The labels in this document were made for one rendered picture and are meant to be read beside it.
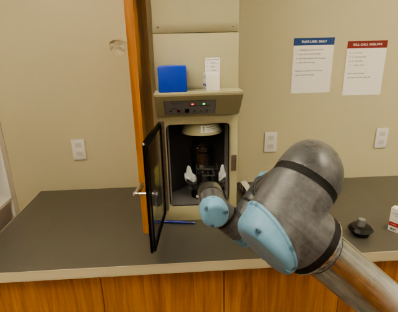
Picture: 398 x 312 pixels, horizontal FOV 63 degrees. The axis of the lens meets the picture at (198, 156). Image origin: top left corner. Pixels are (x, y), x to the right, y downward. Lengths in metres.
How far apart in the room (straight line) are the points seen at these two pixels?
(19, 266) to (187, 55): 0.97
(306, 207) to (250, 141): 1.30
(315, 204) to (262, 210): 0.08
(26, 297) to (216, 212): 0.84
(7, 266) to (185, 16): 1.09
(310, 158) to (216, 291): 0.87
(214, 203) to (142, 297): 0.60
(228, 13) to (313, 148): 0.82
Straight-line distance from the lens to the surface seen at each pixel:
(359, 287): 0.62
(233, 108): 1.25
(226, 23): 1.28
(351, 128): 1.99
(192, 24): 1.27
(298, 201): 0.52
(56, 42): 1.80
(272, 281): 1.34
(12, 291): 1.43
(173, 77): 1.16
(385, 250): 1.41
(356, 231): 1.42
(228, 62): 1.28
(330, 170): 0.55
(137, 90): 1.19
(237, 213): 0.91
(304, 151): 0.56
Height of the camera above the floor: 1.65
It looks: 18 degrees down
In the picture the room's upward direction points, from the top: 1 degrees counter-clockwise
